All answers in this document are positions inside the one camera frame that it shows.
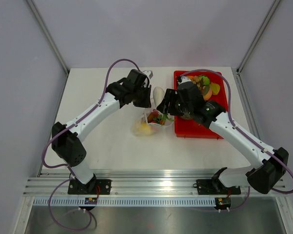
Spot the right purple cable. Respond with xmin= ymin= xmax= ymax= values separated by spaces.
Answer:
xmin=177 ymin=69 xmax=293 ymax=213

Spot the left aluminium frame post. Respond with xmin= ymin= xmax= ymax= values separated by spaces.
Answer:
xmin=25 ymin=0 xmax=70 ymax=77

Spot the white slotted cable duct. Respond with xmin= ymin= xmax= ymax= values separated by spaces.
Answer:
xmin=33 ymin=197 xmax=216 ymax=207

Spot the tan longan bunch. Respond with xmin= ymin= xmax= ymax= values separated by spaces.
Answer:
xmin=192 ymin=76 xmax=203 ymax=89

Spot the right aluminium frame post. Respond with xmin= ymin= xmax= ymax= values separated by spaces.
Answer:
xmin=236 ymin=0 xmax=283 ymax=75

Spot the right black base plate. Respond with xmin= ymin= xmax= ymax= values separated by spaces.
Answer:
xmin=192 ymin=179 xmax=241 ymax=195

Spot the aluminium rail beam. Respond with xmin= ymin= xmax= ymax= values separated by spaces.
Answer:
xmin=23 ymin=170 xmax=289 ymax=197

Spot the green leafy vegetable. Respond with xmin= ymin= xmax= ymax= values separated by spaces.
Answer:
xmin=198 ymin=75 xmax=210 ymax=87

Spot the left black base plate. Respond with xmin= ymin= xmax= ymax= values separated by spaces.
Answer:
xmin=67 ymin=179 xmax=112 ymax=195

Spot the yellow mango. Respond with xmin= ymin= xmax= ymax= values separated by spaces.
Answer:
xmin=132 ymin=121 xmax=153 ymax=137

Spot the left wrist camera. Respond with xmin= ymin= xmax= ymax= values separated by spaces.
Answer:
xmin=142 ymin=70 xmax=153 ymax=79

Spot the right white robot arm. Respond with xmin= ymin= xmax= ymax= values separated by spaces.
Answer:
xmin=155 ymin=81 xmax=289 ymax=194

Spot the red plastic tray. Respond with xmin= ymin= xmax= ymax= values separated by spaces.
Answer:
xmin=168 ymin=70 xmax=228 ymax=139

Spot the peach fruit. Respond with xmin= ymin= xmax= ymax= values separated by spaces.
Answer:
xmin=203 ymin=88 xmax=212 ymax=101

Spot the pink red grape bunch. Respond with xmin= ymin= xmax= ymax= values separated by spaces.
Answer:
xmin=149 ymin=110 xmax=159 ymax=118

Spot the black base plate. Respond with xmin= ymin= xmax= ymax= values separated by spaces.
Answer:
xmin=67 ymin=179 xmax=112 ymax=195
xmin=192 ymin=179 xmax=241 ymax=195

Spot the yellow star fruit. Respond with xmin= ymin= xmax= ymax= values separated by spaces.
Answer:
xmin=209 ymin=83 xmax=220 ymax=95

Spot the green netted melon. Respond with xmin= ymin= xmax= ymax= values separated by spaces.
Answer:
xmin=181 ymin=114 xmax=192 ymax=120

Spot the white garlic bulb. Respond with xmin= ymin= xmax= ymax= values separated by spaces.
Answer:
xmin=153 ymin=87 xmax=165 ymax=107

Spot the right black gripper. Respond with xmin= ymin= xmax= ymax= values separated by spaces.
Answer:
xmin=157 ymin=89 xmax=193 ymax=117

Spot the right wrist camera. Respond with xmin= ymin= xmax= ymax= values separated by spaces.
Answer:
xmin=177 ymin=76 xmax=192 ymax=85

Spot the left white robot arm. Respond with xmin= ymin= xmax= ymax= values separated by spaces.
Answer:
xmin=51 ymin=69 xmax=153 ymax=195

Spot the clear zip top bag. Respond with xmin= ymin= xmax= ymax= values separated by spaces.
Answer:
xmin=130 ymin=108 xmax=174 ymax=137

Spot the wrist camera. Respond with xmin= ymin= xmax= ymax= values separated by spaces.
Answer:
xmin=177 ymin=76 xmax=192 ymax=85
xmin=142 ymin=70 xmax=153 ymax=79

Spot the aluminium frame post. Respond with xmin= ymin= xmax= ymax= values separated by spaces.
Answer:
xmin=25 ymin=0 xmax=70 ymax=77
xmin=236 ymin=0 xmax=283 ymax=75

